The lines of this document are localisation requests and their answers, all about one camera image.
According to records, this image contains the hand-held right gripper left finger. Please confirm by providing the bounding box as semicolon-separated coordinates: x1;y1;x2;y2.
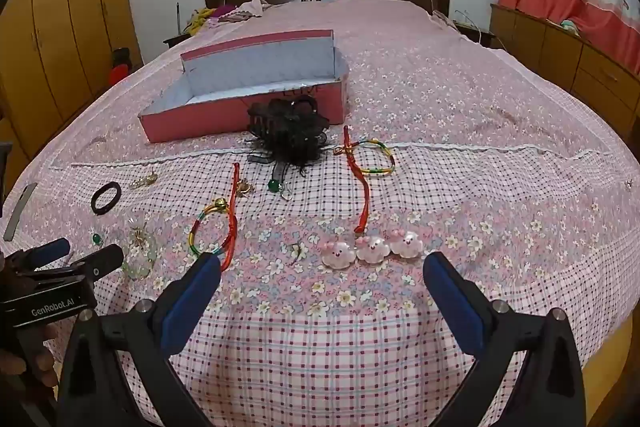
57;252;223;427

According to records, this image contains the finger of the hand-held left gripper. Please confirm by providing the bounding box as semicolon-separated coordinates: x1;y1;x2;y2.
70;243;125;282
24;238;71;269

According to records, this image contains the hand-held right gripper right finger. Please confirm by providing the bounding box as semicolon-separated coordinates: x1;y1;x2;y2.
422;251;586;427

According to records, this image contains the black hair tie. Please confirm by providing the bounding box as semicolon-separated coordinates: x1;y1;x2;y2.
91;182;123;215

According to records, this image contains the gold pearl brooch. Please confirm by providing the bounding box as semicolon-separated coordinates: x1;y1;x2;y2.
129;172;158;192

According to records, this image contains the pink pig hair clip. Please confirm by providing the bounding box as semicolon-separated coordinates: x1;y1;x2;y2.
320;229;425;269

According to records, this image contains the rainbow braided bracelet red cord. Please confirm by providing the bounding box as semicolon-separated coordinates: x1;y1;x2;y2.
334;125;396;235

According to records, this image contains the green bead ring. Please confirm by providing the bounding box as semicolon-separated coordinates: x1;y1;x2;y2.
267;177;296;202

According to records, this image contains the white shoebox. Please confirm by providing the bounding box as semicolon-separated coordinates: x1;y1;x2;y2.
138;29;351;144

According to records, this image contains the black lace hair claw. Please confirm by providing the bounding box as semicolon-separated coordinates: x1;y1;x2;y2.
246;97;331;180

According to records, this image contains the person's left hand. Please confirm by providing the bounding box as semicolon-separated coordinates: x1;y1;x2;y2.
0;324;61;389

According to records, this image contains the grey flat strip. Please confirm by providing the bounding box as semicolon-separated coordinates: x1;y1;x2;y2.
2;182;38;242

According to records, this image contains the red and black object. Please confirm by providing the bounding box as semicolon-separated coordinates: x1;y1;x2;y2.
109;48;132;84

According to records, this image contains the pink floral bedspread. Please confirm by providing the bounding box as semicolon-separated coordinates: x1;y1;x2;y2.
0;0;640;427

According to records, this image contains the yellow wooden wardrobe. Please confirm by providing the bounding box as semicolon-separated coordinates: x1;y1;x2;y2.
0;0;143;188

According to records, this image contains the dark wooden nightstand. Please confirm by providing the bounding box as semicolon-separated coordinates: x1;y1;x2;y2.
450;19;498;50
162;32;193;52

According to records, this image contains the yellow cloth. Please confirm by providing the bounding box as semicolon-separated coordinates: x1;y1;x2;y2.
182;7;217;35

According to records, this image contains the long wooden cabinet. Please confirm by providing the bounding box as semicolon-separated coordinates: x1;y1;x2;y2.
489;3;640;142

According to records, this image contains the pink striped cloth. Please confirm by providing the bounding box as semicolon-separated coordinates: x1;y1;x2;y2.
219;0;276;25

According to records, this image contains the rainbow bracelet with gold bell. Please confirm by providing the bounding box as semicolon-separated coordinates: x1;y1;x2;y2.
189;163;241;270

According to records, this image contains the white cable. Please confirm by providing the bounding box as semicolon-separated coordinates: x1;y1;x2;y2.
452;9;483;45

